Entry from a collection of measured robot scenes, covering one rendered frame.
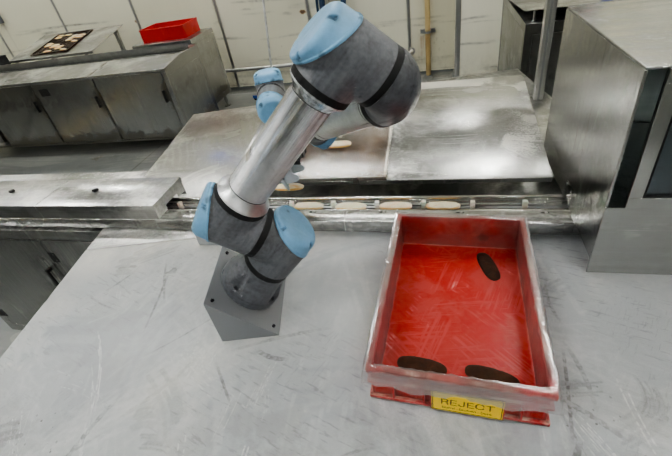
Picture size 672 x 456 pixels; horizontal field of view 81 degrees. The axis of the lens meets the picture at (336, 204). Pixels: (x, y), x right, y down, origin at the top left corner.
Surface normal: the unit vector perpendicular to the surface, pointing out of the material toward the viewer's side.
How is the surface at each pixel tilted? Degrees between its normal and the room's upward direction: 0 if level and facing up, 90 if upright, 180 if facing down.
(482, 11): 90
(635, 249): 90
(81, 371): 0
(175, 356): 0
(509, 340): 0
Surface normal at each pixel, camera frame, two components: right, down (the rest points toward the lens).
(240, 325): 0.02, 0.58
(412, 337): -0.15, -0.81
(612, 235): -0.20, 0.59
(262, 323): 0.58, -0.67
